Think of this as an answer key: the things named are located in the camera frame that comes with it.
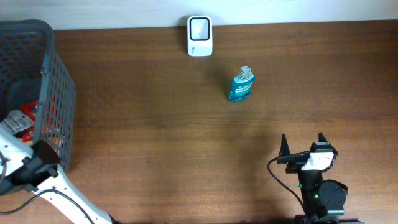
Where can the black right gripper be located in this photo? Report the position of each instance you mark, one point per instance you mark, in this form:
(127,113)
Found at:
(294,158)

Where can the blue mouthwash bottle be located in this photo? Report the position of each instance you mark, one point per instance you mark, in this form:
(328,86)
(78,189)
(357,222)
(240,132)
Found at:
(241,85)

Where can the red snack bag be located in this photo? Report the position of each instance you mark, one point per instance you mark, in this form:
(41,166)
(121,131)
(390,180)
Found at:
(30,109)

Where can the silver foil packet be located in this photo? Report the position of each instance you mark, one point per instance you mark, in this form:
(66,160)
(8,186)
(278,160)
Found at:
(16,122)

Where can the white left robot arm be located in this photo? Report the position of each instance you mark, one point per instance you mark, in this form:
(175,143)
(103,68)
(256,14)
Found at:
(37,169)

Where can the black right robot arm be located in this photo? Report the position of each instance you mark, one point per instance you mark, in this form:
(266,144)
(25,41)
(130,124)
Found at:
(322,200)

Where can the white black barcode scanner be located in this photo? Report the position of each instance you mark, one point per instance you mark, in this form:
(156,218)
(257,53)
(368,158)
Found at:
(199,36)

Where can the grey plastic mesh basket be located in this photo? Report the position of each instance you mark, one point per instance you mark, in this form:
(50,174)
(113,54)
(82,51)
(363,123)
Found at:
(32,70)

